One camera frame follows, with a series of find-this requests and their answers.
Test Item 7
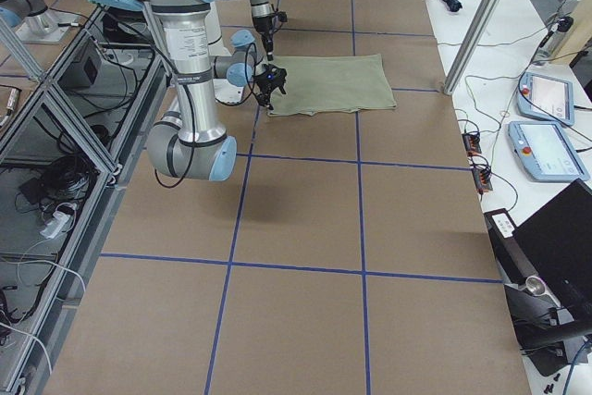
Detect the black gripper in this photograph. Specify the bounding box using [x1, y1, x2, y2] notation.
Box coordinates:
[253, 64, 288, 106]
[252, 8, 288, 61]

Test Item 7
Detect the olive green long-sleeve shirt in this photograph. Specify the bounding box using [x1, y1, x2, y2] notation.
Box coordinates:
[267, 54, 397, 117]

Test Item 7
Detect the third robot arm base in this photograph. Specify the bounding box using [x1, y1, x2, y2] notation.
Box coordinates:
[1, 0, 80, 44]

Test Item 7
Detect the orange black electronics board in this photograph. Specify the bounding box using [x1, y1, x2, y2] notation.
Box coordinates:
[462, 131, 493, 196]

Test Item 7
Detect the white power strip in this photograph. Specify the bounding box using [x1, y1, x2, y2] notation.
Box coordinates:
[40, 210, 73, 239]

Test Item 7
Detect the far teach pendant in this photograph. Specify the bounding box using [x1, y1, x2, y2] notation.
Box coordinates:
[516, 71, 574, 127]

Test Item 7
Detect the teach pendant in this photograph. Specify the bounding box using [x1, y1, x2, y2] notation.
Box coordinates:
[516, 71, 574, 127]
[507, 121, 590, 183]

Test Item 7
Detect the near teach pendant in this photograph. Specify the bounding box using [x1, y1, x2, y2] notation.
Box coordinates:
[507, 121, 590, 183]

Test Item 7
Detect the black laptop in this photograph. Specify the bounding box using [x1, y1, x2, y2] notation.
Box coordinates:
[513, 179, 591, 316]

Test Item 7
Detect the black monitor stand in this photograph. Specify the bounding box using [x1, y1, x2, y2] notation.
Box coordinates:
[484, 209, 591, 376]

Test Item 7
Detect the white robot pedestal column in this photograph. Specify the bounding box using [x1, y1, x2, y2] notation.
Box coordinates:
[184, 0, 250, 105]

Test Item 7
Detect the aluminium frame post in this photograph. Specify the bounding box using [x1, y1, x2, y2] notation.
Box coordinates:
[442, 0, 500, 95]

